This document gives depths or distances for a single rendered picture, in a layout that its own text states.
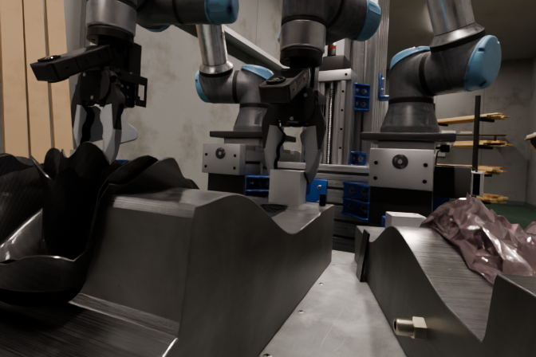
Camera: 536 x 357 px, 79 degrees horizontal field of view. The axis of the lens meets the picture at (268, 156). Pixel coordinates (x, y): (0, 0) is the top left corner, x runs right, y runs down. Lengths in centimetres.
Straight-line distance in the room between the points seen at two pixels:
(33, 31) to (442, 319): 246
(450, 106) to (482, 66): 1032
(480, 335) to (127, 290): 19
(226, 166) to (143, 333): 79
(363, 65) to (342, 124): 23
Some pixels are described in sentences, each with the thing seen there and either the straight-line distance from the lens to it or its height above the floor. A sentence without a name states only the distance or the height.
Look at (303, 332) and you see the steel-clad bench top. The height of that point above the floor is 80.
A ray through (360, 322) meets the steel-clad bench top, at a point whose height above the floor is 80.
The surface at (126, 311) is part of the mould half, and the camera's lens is 21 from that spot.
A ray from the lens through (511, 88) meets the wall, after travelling 1140.
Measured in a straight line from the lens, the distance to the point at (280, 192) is 51.
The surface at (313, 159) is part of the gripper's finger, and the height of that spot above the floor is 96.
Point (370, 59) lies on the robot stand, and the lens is 119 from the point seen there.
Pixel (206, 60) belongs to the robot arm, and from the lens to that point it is 113.
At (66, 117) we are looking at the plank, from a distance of 242.
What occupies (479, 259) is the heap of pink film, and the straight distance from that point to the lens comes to 31.
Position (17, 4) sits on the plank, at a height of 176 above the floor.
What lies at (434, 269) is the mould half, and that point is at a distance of 29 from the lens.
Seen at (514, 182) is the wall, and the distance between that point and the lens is 1120.
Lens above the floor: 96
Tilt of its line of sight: level
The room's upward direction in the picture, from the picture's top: 3 degrees clockwise
